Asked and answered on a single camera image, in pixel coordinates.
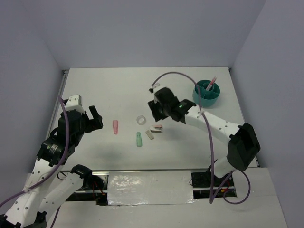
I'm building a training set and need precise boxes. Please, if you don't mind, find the pink translucent pen cap tube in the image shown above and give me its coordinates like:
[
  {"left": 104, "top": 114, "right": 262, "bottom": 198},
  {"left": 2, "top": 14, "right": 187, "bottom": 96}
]
[{"left": 113, "top": 120, "right": 119, "bottom": 135}]

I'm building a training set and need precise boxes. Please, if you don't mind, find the clear tape roll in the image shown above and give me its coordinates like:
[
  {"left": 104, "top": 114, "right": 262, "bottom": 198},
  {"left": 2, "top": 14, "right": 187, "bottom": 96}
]
[{"left": 136, "top": 115, "right": 146, "bottom": 125}]

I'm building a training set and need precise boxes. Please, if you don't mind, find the grey eraser block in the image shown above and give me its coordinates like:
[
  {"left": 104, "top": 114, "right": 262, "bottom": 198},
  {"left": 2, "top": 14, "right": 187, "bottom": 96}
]
[{"left": 145, "top": 130, "right": 154, "bottom": 140}]

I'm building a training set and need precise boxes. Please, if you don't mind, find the pink pen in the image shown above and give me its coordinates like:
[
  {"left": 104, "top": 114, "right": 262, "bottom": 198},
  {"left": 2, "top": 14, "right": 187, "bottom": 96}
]
[{"left": 206, "top": 76, "right": 217, "bottom": 91}]

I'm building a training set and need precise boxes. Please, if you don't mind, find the thin purple pen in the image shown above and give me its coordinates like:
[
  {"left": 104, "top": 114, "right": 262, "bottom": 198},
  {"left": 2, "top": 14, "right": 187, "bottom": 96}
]
[{"left": 206, "top": 80, "right": 214, "bottom": 91}]

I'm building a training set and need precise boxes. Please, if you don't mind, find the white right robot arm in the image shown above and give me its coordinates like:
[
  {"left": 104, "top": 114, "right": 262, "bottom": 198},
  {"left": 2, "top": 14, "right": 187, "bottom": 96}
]
[{"left": 148, "top": 86, "right": 261, "bottom": 186}]

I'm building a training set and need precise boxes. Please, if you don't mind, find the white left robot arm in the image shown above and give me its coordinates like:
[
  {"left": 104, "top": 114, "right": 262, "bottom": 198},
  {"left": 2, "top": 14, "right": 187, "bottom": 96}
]
[{"left": 0, "top": 105, "right": 105, "bottom": 228}]

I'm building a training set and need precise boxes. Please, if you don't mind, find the pink white stapler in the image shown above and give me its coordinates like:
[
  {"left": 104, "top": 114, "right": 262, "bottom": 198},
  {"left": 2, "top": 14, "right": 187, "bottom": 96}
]
[{"left": 150, "top": 125, "right": 163, "bottom": 133}]

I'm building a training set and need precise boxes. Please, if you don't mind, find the teal round divided container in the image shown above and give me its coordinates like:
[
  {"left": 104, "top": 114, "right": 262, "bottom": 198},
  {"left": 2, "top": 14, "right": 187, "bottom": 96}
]
[{"left": 192, "top": 80, "right": 220, "bottom": 108}]

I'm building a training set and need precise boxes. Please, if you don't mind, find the green glue stick tube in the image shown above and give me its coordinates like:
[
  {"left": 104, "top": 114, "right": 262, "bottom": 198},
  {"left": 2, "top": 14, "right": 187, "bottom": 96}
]
[{"left": 136, "top": 132, "right": 143, "bottom": 147}]

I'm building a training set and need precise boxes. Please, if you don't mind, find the silver foil cover plate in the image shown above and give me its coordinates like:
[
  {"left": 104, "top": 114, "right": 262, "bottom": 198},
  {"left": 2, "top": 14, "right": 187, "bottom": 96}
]
[{"left": 107, "top": 171, "right": 195, "bottom": 206}]

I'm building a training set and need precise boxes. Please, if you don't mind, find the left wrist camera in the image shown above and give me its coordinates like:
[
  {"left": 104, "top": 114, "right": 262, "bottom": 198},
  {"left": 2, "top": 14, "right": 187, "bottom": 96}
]
[{"left": 65, "top": 95, "right": 84, "bottom": 113}]

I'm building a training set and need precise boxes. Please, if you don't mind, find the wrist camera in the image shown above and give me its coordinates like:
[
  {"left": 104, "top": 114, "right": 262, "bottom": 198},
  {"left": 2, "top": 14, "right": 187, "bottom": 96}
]
[
  {"left": 65, "top": 95, "right": 84, "bottom": 113},
  {"left": 149, "top": 83, "right": 160, "bottom": 94}
]

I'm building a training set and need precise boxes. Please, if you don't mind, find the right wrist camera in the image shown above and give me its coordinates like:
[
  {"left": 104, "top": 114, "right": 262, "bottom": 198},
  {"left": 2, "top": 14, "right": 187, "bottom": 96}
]
[{"left": 149, "top": 83, "right": 160, "bottom": 94}]

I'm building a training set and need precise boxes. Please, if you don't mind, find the aluminium table edge rail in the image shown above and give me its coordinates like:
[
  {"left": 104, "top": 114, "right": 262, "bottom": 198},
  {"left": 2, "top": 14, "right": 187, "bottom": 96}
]
[{"left": 47, "top": 69, "right": 69, "bottom": 136}]

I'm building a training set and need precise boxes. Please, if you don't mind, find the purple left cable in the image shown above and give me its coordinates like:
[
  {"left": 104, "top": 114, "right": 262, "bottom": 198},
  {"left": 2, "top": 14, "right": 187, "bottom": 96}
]
[{"left": 0, "top": 95, "right": 71, "bottom": 228}]

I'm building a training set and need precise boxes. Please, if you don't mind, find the purple cable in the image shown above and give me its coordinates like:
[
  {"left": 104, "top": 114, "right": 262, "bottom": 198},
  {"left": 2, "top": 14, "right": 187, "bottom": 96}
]
[
  {"left": 0, "top": 95, "right": 71, "bottom": 228},
  {"left": 152, "top": 72, "right": 251, "bottom": 205}
]

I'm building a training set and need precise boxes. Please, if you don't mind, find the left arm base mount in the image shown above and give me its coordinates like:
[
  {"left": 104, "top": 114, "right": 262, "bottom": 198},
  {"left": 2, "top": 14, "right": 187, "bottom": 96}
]
[{"left": 66, "top": 164, "right": 108, "bottom": 206}]

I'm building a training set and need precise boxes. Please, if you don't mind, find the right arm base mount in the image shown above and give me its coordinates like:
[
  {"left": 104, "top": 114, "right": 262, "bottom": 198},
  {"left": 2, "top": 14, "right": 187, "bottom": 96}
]
[{"left": 189, "top": 166, "right": 237, "bottom": 199}]

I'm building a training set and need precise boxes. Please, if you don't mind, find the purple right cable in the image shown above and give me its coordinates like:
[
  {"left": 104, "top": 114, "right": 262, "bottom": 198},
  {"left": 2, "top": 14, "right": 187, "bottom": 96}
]
[{"left": 152, "top": 72, "right": 251, "bottom": 205}]

